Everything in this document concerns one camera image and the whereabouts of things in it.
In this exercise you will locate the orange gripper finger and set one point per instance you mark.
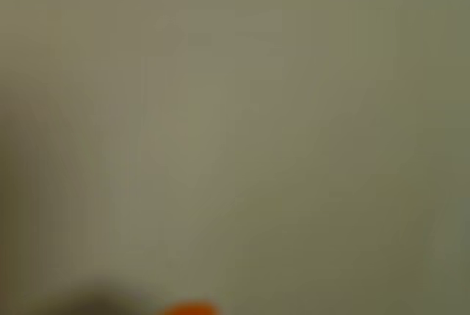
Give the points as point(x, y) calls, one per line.
point(191, 310)

